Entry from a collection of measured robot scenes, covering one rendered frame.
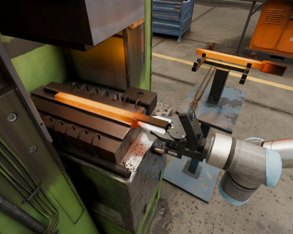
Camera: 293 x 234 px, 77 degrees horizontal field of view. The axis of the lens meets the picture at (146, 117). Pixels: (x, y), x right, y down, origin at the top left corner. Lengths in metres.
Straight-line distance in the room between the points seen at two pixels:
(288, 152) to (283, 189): 1.25
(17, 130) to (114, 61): 0.47
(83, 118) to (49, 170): 0.18
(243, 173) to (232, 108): 0.63
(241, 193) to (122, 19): 0.52
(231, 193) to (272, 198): 1.19
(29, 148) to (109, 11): 0.34
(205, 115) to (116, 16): 0.75
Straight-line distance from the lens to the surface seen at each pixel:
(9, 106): 0.44
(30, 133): 0.48
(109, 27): 0.37
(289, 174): 2.01
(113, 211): 0.92
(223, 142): 0.51
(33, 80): 0.88
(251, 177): 0.54
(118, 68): 0.80
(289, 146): 0.65
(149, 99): 0.68
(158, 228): 1.45
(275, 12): 3.80
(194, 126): 0.48
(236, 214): 1.61
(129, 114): 0.57
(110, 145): 0.53
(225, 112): 1.08
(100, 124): 0.59
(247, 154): 0.51
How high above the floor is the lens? 1.39
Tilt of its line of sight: 42 degrees down
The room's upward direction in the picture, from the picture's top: straight up
